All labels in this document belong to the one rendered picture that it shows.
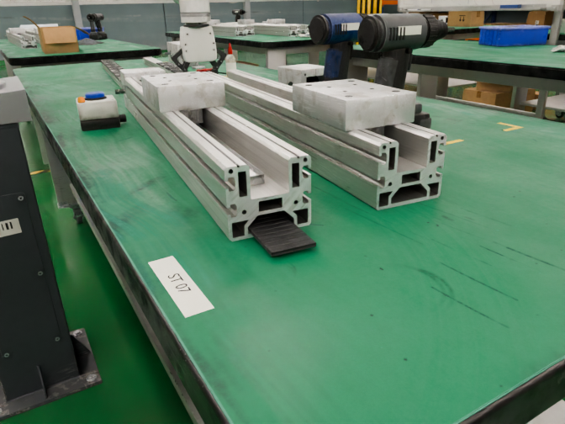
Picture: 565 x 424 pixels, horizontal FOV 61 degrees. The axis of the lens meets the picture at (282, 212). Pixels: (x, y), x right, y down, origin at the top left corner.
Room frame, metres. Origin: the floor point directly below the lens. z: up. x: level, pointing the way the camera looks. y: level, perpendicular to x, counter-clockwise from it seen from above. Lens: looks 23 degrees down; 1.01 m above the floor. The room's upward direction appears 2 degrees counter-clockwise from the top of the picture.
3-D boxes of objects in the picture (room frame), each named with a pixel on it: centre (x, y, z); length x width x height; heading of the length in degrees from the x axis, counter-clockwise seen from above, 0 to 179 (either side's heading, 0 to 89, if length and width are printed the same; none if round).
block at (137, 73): (1.26, 0.36, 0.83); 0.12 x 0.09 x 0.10; 113
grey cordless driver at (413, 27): (0.89, -0.24, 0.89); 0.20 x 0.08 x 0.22; 116
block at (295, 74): (1.24, -0.05, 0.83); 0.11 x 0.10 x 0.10; 124
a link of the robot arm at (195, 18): (1.47, 0.23, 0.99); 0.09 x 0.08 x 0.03; 113
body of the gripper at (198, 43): (1.47, 0.23, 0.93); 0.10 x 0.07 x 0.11; 113
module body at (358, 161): (0.93, 0.00, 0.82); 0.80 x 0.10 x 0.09; 23
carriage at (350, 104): (0.70, -0.10, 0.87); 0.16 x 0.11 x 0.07; 23
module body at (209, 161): (0.85, 0.17, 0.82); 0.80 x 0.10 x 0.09; 23
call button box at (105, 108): (1.06, 0.39, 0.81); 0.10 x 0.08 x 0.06; 113
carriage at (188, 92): (0.85, 0.17, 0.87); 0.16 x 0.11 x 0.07; 23
